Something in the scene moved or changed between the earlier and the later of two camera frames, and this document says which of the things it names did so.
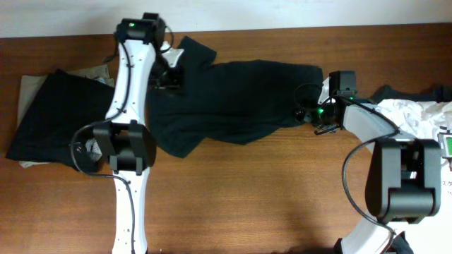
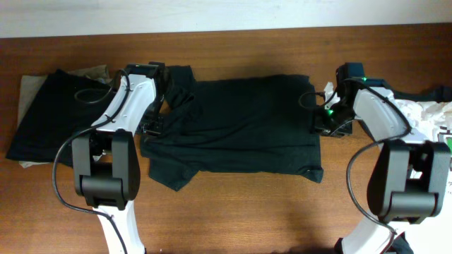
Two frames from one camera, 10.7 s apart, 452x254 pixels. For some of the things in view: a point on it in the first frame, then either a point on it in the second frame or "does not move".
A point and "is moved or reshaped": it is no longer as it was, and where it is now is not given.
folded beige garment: x=30 y=85 does not move
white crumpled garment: x=421 y=120 does not move
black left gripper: x=174 y=82 to x=153 y=130
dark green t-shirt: x=233 y=101 is moved or reshaped
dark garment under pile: x=440 y=93 does not move
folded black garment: x=60 y=121 does not move
